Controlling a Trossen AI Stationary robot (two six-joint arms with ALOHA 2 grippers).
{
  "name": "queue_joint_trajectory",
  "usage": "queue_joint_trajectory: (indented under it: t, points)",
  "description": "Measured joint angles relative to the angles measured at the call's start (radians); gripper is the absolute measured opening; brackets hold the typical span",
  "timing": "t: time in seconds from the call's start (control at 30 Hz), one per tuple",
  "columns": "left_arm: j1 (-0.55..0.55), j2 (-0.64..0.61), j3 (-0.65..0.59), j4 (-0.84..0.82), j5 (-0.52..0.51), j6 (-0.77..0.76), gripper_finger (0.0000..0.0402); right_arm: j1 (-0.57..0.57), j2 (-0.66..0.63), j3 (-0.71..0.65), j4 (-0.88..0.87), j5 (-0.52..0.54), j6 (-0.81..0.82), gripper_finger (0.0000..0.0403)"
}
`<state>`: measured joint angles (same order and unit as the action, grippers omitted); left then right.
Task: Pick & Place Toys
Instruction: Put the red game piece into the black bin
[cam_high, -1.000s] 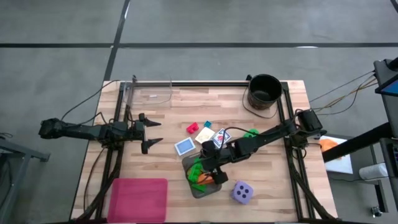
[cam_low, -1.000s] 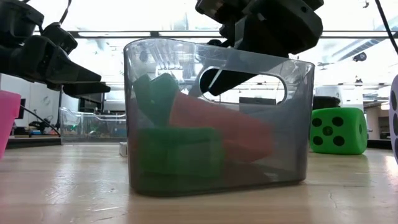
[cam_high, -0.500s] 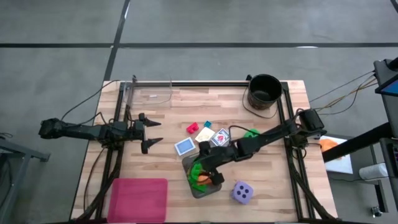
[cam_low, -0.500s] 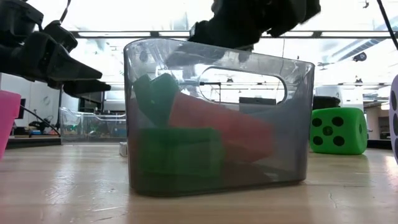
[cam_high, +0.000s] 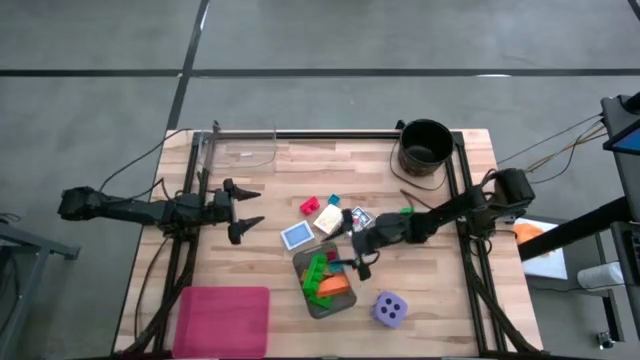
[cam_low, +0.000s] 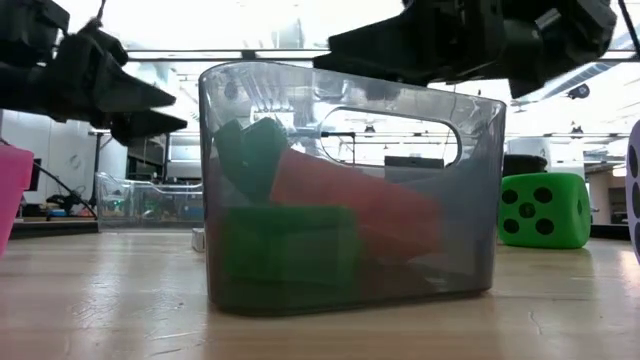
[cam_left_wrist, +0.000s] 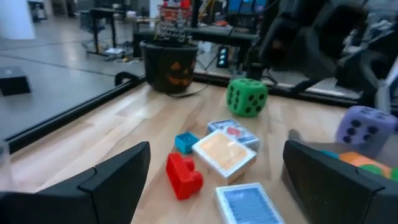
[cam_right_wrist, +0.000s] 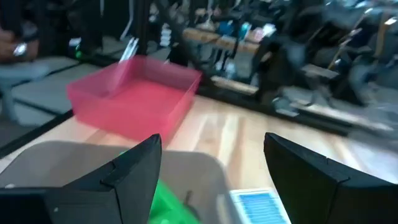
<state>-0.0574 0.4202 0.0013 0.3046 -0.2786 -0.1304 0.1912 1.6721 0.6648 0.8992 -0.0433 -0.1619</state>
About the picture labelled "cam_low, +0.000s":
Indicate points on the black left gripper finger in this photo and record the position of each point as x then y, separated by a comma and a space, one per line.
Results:
120, 90
140, 127

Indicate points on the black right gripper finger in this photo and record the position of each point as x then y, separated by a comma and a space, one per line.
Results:
390, 50

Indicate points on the long green toy brick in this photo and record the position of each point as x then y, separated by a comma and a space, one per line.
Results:
250, 155

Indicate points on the long orange toy brick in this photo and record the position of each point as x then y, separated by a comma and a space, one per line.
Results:
360, 205

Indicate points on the green foam die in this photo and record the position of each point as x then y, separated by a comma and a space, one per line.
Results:
555, 220

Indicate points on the grey translucent plastic bin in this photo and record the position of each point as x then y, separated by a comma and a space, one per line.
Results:
465, 225

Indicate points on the clear plastic bin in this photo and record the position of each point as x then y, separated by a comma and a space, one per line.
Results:
150, 205

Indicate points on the white cylinder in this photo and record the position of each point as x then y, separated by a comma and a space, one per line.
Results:
530, 146

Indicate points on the pink plastic bin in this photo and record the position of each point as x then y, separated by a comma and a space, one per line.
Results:
12, 190

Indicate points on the black overhead beam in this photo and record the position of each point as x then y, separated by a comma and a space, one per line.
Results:
225, 54

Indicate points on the black pumpkin-face bucket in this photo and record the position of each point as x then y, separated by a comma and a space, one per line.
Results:
525, 165

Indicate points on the black ceiling camera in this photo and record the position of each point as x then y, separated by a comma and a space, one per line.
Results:
580, 91

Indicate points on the black aluminium rig frame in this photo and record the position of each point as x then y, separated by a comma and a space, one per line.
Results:
50, 229

